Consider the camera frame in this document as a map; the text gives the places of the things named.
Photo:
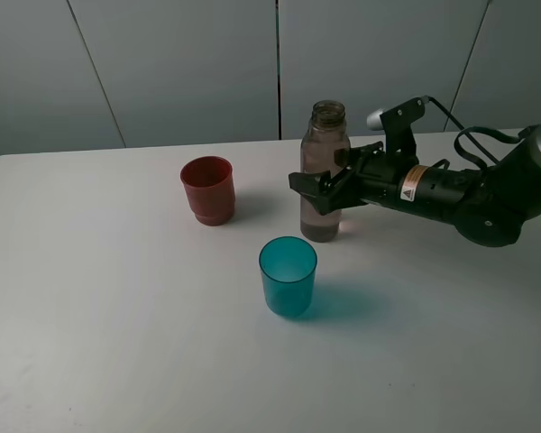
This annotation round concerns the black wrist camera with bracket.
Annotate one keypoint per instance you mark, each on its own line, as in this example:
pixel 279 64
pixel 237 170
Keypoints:
pixel 396 124

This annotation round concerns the brown translucent plastic bottle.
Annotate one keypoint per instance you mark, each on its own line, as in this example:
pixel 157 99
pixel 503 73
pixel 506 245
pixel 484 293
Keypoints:
pixel 325 135

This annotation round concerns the red plastic cup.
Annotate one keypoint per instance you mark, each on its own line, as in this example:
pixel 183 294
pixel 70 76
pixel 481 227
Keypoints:
pixel 209 186

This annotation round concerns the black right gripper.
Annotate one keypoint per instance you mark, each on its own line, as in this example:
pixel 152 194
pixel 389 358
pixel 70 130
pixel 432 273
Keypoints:
pixel 432 192

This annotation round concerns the teal translucent plastic cup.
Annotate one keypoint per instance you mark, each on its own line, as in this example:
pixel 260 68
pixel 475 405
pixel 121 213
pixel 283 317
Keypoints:
pixel 288 268

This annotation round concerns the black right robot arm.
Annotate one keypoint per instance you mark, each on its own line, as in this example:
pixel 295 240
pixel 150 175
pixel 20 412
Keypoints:
pixel 487 205

